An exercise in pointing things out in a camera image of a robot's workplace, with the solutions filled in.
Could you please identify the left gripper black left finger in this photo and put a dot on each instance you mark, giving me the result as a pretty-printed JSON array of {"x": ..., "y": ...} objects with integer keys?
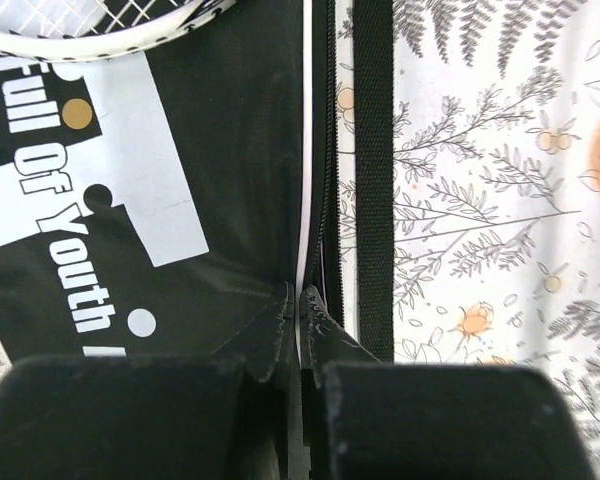
[{"x": 226, "y": 416}]

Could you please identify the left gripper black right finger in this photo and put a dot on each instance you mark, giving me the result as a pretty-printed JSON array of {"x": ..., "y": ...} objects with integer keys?
[{"x": 367, "y": 419}]

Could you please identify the black racket cover bag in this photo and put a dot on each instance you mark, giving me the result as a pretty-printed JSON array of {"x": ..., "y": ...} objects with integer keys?
[{"x": 152, "y": 203}]

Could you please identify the white badminton racket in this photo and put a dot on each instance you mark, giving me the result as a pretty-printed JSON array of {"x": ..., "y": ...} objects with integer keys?
[{"x": 85, "y": 30}]

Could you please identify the floral patterned table cloth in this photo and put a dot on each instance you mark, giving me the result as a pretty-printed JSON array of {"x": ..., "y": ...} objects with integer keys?
[{"x": 460, "y": 223}]

